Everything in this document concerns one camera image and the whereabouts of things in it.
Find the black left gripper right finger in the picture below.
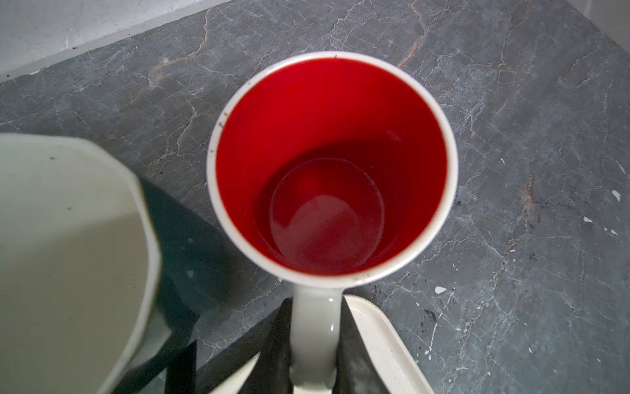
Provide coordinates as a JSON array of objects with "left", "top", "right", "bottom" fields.
[{"left": 336, "top": 297, "right": 389, "bottom": 394}]

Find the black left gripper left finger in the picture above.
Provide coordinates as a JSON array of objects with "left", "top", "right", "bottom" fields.
[{"left": 248, "top": 298, "right": 293, "bottom": 393}]

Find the white mug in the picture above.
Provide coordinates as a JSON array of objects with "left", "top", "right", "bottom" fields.
[{"left": 206, "top": 51, "right": 458, "bottom": 393}]

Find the dark green mug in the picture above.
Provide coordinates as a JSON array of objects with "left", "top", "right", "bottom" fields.
[{"left": 0, "top": 132, "right": 237, "bottom": 394}]

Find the beige plastic tray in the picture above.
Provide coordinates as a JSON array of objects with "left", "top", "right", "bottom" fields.
[{"left": 208, "top": 294, "right": 436, "bottom": 394}]

